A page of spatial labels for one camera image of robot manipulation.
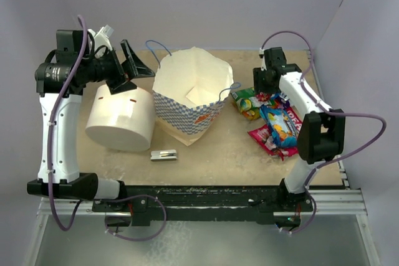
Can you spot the small silver metal block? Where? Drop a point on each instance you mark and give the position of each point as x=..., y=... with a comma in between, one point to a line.
x=164, y=155

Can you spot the pink snack bag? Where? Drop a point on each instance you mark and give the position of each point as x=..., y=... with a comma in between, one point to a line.
x=262, y=136

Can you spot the purple Fox's berries bag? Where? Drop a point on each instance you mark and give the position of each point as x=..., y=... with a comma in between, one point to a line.
x=282, y=98

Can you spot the orange Fox's candy bag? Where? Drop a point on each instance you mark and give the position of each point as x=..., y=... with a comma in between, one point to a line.
x=247, y=110

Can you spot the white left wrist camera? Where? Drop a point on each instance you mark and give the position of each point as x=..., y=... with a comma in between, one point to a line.
x=101, y=43

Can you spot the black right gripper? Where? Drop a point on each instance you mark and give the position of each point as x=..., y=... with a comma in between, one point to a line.
x=259, y=86

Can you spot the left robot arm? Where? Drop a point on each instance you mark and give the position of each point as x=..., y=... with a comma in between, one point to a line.
x=78, y=59

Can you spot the blue snack bag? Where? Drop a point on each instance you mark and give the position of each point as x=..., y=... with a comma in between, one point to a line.
x=283, y=131

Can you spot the blue checkered paper bag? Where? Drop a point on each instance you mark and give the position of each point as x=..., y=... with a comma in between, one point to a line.
x=190, y=89

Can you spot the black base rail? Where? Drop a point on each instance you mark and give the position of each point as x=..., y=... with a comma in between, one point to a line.
x=119, y=211

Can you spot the aluminium frame rail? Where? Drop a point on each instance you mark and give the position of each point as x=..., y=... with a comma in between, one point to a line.
x=324, y=202

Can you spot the white paper roll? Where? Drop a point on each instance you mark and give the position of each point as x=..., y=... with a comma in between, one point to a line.
x=123, y=121

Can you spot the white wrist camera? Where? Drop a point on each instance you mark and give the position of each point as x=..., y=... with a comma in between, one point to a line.
x=262, y=57
x=101, y=43

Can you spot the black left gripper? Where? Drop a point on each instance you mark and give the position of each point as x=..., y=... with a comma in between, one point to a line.
x=131, y=68

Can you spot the green snack packet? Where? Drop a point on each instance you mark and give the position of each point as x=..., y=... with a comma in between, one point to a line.
x=245, y=93

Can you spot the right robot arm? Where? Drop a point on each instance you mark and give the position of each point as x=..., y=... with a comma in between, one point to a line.
x=321, y=137

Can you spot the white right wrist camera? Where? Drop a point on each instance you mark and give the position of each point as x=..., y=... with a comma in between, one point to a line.
x=262, y=57

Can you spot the red mints packet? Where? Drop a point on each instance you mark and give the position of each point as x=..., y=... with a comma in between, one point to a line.
x=263, y=97

